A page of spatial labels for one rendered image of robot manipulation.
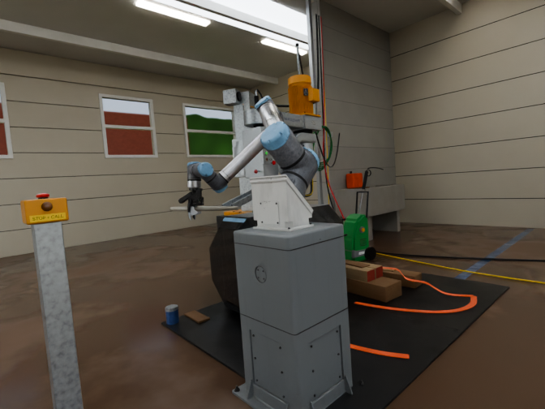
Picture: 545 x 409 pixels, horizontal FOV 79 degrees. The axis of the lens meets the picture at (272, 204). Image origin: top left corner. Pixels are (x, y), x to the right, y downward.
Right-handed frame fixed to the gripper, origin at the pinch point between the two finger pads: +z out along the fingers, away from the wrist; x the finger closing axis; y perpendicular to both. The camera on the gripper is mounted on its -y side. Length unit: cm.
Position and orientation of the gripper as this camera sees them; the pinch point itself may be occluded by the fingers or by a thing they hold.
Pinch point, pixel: (191, 217)
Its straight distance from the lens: 228.8
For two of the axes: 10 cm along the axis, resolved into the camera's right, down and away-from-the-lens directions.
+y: 9.8, 0.0, -1.9
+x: 1.9, -0.3, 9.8
